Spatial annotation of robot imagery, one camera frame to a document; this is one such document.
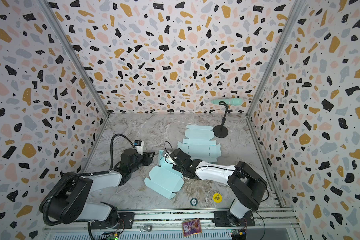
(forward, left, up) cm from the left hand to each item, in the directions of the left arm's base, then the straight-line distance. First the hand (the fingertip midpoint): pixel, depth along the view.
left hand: (154, 150), depth 89 cm
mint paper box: (-14, -7, -9) cm, 18 cm away
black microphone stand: (+21, -46, -9) cm, 51 cm away
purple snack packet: (-38, -22, -7) cm, 44 cm away
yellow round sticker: (-25, -36, -9) cm, 45 cm away
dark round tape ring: (-27, -23, -9) cm, 36 cm away
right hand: (-3, -14, +1) cm, 15 cm away
